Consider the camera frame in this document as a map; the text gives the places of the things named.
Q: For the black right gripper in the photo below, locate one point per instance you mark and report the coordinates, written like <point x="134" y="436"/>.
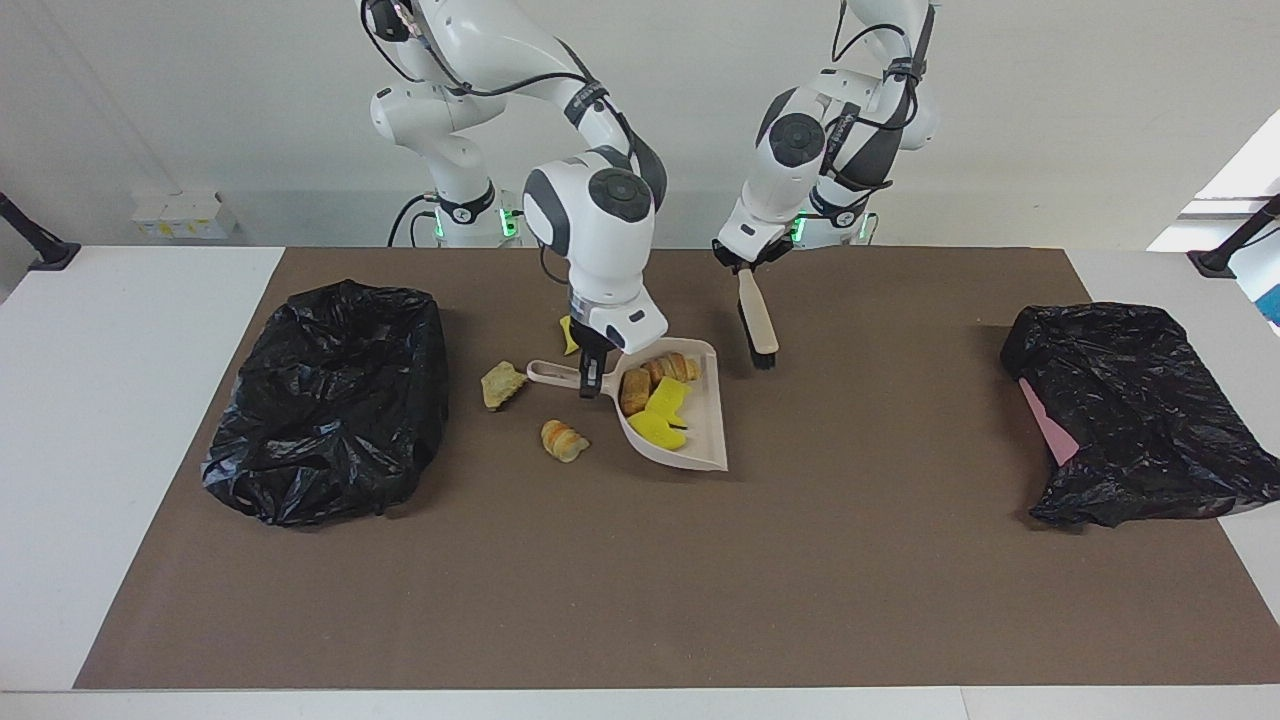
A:
<point x="597" y="358"/>

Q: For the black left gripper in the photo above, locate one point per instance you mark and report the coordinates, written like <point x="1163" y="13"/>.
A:
<point x="750" y="264"/>

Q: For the brown bread roll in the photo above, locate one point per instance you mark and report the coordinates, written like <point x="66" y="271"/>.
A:
<point x="635" y="392"/>

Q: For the small yellow sponge wedge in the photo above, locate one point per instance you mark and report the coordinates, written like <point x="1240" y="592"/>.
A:
<point x="567" y="338"/>

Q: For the beige brush with black bristles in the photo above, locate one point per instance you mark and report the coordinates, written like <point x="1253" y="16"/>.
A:
<point x="758" y="320"/>

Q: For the orange striped croissant piece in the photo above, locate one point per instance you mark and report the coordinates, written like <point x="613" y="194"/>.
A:
<point x="563" y="441"/>
<point x="675" y="367"/>

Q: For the yellow sponge piece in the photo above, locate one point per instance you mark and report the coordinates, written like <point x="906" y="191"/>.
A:
<point x="657" y="431"/>
<point x="668" y="397"/>

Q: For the pale beige bread chunk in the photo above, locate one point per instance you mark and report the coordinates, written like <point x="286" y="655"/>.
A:
<point x="503" y="385"/>

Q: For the beige plastic dustpan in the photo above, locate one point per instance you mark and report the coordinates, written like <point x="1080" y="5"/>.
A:
<point x="700" y="430"/>

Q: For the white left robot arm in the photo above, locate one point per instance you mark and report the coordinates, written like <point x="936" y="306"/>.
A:
<point x="790" y="150"/>

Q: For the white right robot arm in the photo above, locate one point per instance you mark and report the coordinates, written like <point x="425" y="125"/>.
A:
<point x="590" y="230"/>

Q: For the black trash bag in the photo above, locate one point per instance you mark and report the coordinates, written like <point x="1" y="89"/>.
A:
<point x="330" y="400"/>

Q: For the pink plastic bin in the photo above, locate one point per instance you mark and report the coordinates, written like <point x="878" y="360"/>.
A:
<point x="1050" y="425"/>

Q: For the black bag over pink bin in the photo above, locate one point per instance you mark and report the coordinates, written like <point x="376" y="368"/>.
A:
<point x="1140" y="410"/>

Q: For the brown table mat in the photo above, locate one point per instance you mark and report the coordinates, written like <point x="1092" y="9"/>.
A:
<point x="600" y="590"/>

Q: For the black clamp stand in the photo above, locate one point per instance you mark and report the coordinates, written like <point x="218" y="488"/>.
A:
<point x="40" y="245"/>
<point x="1235" y="245"/>

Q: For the blue object at edge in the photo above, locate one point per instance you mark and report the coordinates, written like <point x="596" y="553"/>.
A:
<point x="1273" y="300"/>

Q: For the white wall socket box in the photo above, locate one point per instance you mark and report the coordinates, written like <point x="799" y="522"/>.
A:
<point x="185" y="215"/>

